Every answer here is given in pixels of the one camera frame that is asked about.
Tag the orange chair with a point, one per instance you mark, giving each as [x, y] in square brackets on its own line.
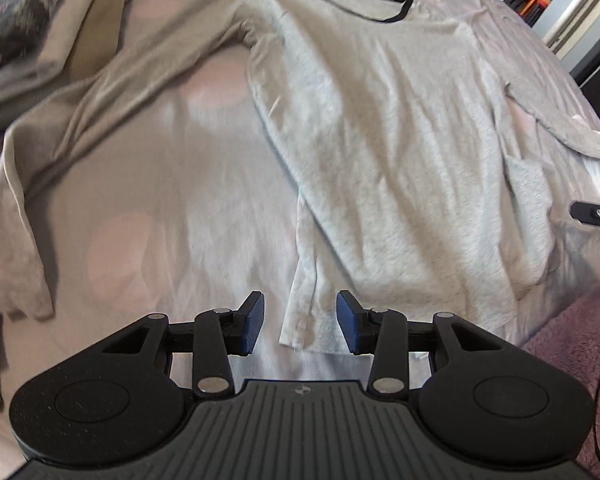
[535, 7]

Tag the grey shirt with black trim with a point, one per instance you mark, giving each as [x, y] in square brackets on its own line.
[380, 135]

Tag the purple fluffy blanket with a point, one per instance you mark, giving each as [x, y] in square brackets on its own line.
[580, 340]

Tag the light grey folded sweatshirt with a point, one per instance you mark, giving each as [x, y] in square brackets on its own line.
[77, 25]

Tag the dark floral folded garment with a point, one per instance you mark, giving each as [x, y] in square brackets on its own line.
[15, 15]

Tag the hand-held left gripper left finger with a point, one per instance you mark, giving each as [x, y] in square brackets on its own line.
[254, 320]

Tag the pink-dotted grey duvet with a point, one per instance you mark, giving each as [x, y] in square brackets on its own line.
[170, 200]

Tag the beige folded fleece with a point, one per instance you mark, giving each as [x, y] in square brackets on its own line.
[107, 20]

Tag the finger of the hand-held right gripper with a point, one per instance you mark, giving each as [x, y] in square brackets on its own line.
[597, 214]

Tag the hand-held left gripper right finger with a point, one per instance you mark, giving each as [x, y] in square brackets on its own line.
[347, 320]

